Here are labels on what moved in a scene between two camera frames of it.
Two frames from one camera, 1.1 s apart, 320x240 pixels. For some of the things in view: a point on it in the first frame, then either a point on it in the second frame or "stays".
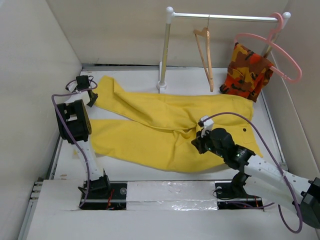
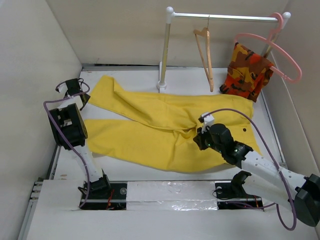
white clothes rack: (170, 14) stays
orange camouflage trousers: (248, 72) stays
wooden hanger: (202, 32) stays
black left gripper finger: (92, 96) → (85, 97)
